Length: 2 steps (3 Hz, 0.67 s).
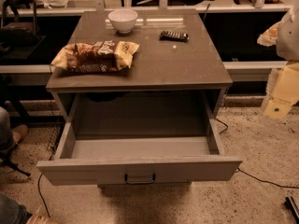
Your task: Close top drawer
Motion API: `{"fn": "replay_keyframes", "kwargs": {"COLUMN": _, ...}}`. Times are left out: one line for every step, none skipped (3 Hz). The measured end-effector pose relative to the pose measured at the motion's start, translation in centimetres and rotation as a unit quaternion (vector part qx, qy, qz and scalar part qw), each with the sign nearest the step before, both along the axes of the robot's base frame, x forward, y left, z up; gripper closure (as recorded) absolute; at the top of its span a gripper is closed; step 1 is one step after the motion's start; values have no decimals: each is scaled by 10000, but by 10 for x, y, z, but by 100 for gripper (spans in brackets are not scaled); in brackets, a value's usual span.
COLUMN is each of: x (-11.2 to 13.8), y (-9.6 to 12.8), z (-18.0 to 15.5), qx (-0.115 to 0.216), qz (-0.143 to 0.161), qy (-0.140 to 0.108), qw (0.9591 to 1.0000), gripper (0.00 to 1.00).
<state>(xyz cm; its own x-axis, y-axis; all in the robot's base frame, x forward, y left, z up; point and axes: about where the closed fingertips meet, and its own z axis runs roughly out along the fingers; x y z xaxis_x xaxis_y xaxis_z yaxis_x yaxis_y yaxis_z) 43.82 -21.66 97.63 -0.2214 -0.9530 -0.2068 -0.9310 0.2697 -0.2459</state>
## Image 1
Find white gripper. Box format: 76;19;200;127
263;61;299;119

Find grey top drawer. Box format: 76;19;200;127
37;91;241;185

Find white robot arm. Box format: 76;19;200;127
262;6;299;119

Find grey drawer cabinet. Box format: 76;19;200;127
47;9;232;116

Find black object bottom right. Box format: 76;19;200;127
284;196;299;224

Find dark candy bar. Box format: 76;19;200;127
160;31;189;43

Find white ceramic bowl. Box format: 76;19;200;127
108;9;138;34

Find yellow brown chip bag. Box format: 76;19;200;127
51;40;139;74

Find brown shoe upper left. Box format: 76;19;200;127
12;124;29;145

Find tan shoe bottom left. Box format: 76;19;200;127
25;211;61;224

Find black bag on shelf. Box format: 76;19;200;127
0;0;41;49

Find black floor cable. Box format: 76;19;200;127
36;173;51;217
215;118;299;189

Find black left floor cable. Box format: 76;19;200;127
36;173;51;217

